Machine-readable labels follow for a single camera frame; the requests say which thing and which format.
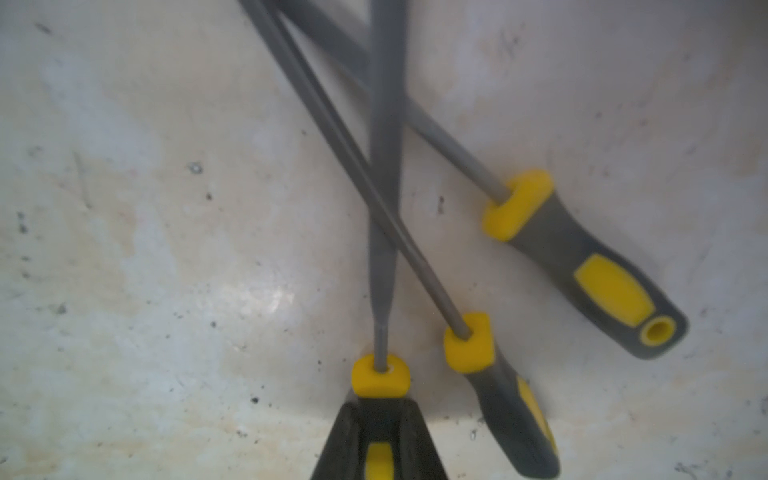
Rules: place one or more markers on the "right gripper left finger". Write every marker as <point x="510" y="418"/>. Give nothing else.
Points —
<point x="340" y="458"/>

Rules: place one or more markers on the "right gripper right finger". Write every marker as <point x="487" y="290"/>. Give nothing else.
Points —
<point x="418" y="457"/>

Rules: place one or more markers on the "file tool yellow handle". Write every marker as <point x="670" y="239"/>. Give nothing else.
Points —
<point x="508" y="405"/>
<point x="526" y="213"/>
<point x="373" y="379"/>

